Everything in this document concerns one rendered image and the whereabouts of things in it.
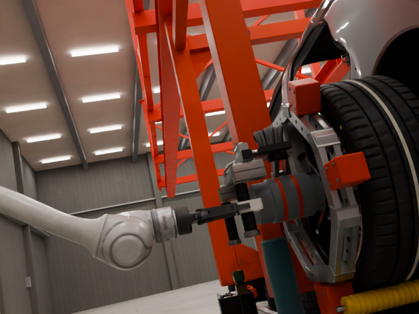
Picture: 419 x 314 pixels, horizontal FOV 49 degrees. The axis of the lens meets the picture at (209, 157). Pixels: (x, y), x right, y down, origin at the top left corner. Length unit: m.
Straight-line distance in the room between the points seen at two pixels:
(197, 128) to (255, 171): 2.73
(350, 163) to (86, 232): 0.64
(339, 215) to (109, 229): 0.57
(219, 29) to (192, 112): 1.95
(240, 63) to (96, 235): 1.23
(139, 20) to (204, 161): 1.86
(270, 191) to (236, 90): 0.72
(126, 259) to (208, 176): 2.89
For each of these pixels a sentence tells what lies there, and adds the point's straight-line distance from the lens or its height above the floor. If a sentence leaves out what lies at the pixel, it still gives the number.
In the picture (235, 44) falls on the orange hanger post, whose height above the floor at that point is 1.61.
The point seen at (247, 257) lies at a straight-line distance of 3.82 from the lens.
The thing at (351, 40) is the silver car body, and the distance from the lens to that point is 2.03.
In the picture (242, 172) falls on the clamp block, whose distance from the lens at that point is 1.25.
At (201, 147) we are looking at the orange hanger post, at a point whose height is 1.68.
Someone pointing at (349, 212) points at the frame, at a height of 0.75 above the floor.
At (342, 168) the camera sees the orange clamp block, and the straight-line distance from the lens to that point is 1.14.
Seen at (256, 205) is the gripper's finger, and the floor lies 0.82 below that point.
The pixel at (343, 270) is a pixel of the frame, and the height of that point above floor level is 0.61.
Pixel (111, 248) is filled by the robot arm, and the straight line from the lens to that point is 1.00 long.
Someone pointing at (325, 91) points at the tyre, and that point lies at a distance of 1.37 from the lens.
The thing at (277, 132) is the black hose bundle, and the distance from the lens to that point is 1.31.
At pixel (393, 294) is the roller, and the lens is 1.39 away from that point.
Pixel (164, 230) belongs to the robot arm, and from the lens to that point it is 1.19.
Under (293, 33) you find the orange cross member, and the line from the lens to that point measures 4.51.
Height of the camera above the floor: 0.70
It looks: 13 degrees up
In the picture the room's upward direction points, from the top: 13 degrees counter-clockwise
